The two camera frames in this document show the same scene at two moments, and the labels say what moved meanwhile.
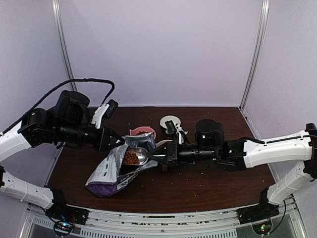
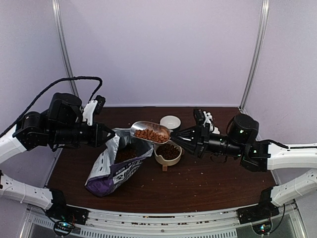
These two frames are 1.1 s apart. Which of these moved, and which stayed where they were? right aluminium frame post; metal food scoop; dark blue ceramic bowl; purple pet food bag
Moved: purple pet food bag; metal food scoop
Stayed: right aluminium frame post; dark blue ceramic bowl
